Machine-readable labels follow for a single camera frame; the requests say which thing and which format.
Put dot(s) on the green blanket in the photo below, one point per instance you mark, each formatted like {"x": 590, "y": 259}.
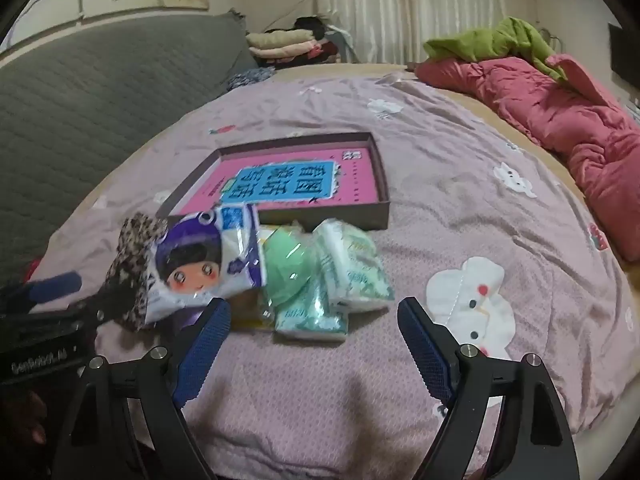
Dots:
{"x": 510, "y": 37}

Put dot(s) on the leopard print scrunchie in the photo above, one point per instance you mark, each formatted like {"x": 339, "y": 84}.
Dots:
{"x": 136, "y": 237}

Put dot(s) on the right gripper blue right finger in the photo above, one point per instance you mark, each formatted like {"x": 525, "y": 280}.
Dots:
{"x": 430, "y": 346}

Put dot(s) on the green makeup sponge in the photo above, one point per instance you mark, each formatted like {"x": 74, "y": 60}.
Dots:
{"x": 291, "y": 263}

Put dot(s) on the pink and blue book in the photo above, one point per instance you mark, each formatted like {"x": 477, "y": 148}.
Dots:
{"x": 284, "y": 178}

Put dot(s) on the pink patterned bed sheet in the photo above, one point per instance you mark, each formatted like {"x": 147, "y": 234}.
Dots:
{"x": 464, "y": 203}

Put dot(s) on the pink quilted comforter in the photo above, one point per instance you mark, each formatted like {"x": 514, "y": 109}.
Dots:
{"x": 575, "y": 118}

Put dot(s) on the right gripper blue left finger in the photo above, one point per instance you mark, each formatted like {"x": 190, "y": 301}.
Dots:
{"x": 195, "y": 349}

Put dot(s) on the stack of folded clothes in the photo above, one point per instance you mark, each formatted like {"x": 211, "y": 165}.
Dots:
{"x": 309, "y": 42}

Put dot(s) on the dark patterned cloth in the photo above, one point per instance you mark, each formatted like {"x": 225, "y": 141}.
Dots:
{"x": 252, "y": 76}

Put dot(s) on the green floral tissue pack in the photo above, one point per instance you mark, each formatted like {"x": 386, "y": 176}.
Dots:
{"x": 351, "y": 267}

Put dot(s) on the white pleated curtain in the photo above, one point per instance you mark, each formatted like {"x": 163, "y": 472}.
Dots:
{"x": 394, "y": 31}

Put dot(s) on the shallow dark cardboard box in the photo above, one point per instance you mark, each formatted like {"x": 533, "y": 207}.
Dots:
{"x": 367, "y": 216}

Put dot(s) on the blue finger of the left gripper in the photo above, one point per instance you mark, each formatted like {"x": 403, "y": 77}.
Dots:
{"x": 59, "y": 286}
{"x": 110, "y": 303}

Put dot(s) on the purple cartoon tissue pack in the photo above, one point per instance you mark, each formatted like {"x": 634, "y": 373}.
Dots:
{"x": 206, "y": 255}

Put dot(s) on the grey quilted headboard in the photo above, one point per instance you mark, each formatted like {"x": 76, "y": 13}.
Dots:
{"x": 74, "y": 109}

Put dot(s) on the person's left hand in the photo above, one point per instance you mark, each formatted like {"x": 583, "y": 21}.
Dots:
{"x": 34, "y": 413}

